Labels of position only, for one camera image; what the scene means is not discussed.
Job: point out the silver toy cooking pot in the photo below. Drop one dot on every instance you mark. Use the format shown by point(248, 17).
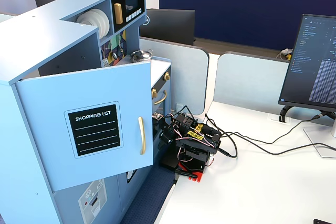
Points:
point(141, 55)

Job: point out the blue door with shopping list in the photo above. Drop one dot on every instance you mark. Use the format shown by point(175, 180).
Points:
point(52, 95)

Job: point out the dark phone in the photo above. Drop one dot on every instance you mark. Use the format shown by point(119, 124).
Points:
point(324, 221)

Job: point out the gold oven knob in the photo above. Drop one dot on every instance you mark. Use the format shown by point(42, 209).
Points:
point(166, 76)
point(154, 93)

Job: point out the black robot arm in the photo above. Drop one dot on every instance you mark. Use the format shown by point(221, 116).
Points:
point(199, 142)

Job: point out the black toy microwave door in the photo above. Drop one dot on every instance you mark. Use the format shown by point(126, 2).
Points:
point(128, 9)

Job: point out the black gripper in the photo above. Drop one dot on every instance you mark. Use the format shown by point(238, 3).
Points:
point(163, 131)

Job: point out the blue toy kitchen cabinet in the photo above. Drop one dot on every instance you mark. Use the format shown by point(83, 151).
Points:
point(50, 37)

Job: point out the black monitor seen from behind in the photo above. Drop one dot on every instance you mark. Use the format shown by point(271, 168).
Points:
point(168, 26)

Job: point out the white toy plate stack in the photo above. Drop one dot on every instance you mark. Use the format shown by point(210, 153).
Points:
point(98, 22)

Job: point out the grey desk divider panel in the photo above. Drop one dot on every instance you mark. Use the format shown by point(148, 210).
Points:
point(181, 74)
point(249, 79)

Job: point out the black bracket under monitor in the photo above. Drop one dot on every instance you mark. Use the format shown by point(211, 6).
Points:
point(284, 113)

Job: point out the lit computer monitor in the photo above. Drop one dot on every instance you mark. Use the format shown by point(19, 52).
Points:
point(309, 61)

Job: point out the yellow and white clutter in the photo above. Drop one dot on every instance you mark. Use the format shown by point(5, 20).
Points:
point(286, 54)

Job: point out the silver monitor stand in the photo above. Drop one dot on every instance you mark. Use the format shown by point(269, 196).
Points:
point(319, 140)

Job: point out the red arm base clamp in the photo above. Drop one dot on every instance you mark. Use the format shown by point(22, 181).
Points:
point(195, 175)

